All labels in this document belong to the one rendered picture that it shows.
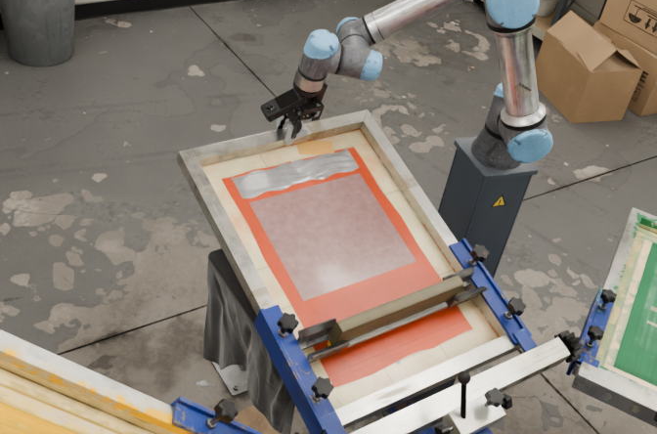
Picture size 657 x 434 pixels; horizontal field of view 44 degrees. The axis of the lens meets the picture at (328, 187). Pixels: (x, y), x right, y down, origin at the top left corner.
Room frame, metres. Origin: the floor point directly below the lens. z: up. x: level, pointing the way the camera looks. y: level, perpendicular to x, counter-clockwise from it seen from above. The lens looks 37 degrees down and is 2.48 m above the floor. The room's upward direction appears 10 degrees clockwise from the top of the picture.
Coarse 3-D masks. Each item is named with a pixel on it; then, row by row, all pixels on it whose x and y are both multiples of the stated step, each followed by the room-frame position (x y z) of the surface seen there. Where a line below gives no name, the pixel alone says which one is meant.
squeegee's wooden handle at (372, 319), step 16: (432, 288) 1.39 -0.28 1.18; (448, 288) 1.41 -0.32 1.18; (384, 304) 1.31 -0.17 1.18; (400, 304) 1.32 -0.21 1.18; (416, 304) 1.34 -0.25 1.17; (432, 304) 1.40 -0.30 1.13; (352, 320) 1.25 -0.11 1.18; (368, 320) 1.26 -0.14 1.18; (384, 320) 1.29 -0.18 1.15; (336, 336) 1.22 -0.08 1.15; (352, 336) 1.25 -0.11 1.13
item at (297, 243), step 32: (288, 192) 1.64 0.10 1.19; (256, 224) 1.51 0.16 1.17; (288, 224) 1.54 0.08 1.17; (320, 224) 1.57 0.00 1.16; (288, 256) 1.45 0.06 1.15; (320, 256) 1.48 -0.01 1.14; (288, 288) 1.36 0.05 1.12; (320, 288) 1.39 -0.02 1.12; (352, 288) 1.42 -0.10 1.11; (320, 320) 1.31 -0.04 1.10; (352, 352) 1.25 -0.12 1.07; (384, 352) 1.28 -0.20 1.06
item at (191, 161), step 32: (320, 128) 1.85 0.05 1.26; (352, 128) 1.92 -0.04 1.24; (192, 160) 1.61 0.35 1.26; (224, 160) 1.67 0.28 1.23; (384, 160) 1.84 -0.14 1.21; (416, 192) 1.74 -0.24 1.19; (224, 224) 1.45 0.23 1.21; (448, 256) 1.59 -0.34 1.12; (256, 288) 1.31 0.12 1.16; (480, 352) 1.33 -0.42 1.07; (416, 384) 1.20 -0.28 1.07; (352, 416) 1.08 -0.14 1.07
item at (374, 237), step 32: (320, 192) 1.68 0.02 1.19; (352, 192) 1.71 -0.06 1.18; (352, 224) 1.61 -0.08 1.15; (384, 224) 1.64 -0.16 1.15; (352, 256) 1.51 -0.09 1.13; (384, 256) 1.54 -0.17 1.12; (416, 256) 1.57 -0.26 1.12; (384, 288) 1.45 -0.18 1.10; (416, 288) 1.48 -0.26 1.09; (416, 320) 1.39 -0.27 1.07; (448, 320) 1.42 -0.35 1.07
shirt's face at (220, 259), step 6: (216, 252) 1.63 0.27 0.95; (222, 252) 1.63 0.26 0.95; (216, 258) 1.60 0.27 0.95; (222, 258) 1.61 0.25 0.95; (222, 264) 1.59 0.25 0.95; (228, 264) 1.59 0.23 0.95; (222, 270) 1.56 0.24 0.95; (228, 270) 1.57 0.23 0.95; (228, 276) 1.54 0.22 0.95; (234, 276) 1.55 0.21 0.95; (234, 282) 1.52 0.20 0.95; (234, 288) 1.50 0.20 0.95; (240, 288) 1.51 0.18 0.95; (240, 294) 1.49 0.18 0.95; (246, 300) 1.47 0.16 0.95; (246, 306) 1.45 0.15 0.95; (252, 312) 1.43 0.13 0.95
